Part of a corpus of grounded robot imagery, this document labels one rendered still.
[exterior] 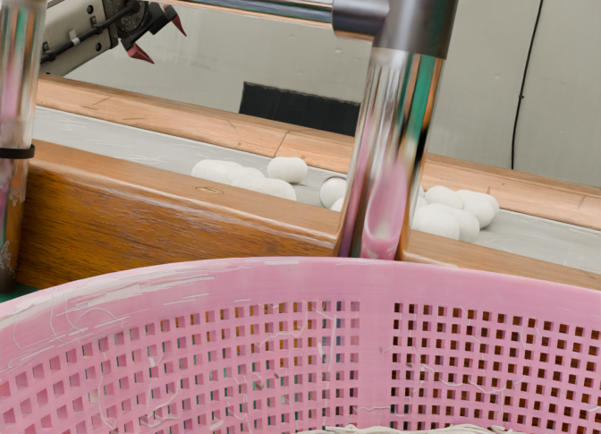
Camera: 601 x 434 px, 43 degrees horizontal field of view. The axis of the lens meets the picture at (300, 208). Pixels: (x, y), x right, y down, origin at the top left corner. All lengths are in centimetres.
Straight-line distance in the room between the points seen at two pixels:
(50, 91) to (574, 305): 63
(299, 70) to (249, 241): 235
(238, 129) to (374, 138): 46
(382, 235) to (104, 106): 54
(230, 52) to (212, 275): 252
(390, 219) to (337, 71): 236
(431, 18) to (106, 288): 12
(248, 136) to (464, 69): 188
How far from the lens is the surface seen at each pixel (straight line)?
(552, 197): 62
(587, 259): 48
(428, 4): 23
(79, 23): 120
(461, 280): 23
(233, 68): 269
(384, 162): 23
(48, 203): 32
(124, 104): 74
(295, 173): 52
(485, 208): 49
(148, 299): 17
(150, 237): 29
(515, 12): 253
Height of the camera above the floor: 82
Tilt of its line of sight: 10 degrees down
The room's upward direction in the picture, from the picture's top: 10 degrees clockwise
